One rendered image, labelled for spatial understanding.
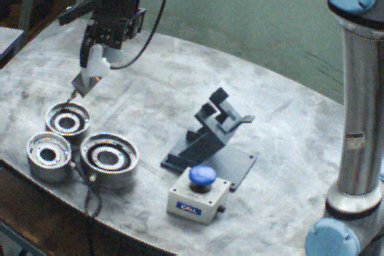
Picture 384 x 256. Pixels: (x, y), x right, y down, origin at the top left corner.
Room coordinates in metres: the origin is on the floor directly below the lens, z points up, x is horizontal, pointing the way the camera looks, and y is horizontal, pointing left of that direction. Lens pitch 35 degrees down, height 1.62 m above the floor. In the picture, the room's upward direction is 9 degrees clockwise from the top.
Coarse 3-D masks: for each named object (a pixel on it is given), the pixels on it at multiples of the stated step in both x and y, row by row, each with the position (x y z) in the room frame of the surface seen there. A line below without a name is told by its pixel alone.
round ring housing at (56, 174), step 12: (48, 132) 1.03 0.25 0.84; (36, 144) 1.00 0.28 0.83; (60, 144) 1.02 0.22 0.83; (36, 156) 0.96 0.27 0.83; (48, 156) 1.00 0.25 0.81; (36, 168) 0.93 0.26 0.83; (48, 168) 0.93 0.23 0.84; (60, 168) 0.94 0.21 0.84; (48, 180) 0.93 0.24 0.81; (60, 180) 0.95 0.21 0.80
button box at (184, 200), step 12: (180, 180) 0.97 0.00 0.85; (216, 180) 0.99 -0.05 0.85; (168, 192) 0.94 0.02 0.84; (180, 192) 0.94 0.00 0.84; (192, 192) 0.95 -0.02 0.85; (204, 192) 0.95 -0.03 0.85; (216, 192) 0.96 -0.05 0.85; (168, 204) 0.94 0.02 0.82; (180, 204) 0.93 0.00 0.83; (192, 204) 0.93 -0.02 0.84; (204, 204) 0.92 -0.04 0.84; (216, 204) 0.94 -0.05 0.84; (192, 216) 0.93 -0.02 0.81; (204, 216) 0.92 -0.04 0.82
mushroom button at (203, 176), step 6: (192, 168) 0.97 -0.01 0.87; (198, 168) 0.97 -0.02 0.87; (204, 168) 0.97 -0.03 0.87; (210, 168) 0.97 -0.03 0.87; (192, 174) 0.96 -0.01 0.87; (198, 174) 0.96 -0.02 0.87; (204, 174) 0.96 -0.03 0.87; (210, 174) 0.96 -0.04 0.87; (192, 180) 0.95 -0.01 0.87; (198, 180) 0.95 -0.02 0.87; (204, 180) 0.95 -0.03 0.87; (210, 180) 0.95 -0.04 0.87; (198, 186) 0.96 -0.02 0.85; (204, 186) 0.96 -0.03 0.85
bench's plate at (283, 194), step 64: (64, 64) 1.33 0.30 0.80; (192, 64) 1.38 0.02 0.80; (256, 64) 1.43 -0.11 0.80; (0, 128) 1.06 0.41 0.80; (128, 128) 1.14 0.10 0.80; (256, 128) 1.20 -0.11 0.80; (320, 128) 1.24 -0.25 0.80; (64, 192) 0.92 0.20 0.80; (128, 192) 0.97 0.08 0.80; (256, 192) 1.02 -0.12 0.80; (320, 192) 1.03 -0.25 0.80
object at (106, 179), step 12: (108, 132) 1.06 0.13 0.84; (84, 144) 1.02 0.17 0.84; (132, 144) 1.04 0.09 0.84; (84, 156) 1.00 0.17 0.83; (96, 156) 1.01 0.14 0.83; (108, 156) 1.03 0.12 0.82; (120, 156) 1.02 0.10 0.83; (132, 156) 1.03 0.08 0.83; (84, 168) 0.98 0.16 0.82; (96, 168) 0.96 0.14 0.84; (108, 168) 0.98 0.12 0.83; (132, 168) 0.99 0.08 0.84; (96, 180) 0.96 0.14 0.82; (108, 180) 0.96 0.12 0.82; (120, 180) 0.97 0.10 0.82; (132, 180) 1.00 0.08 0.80
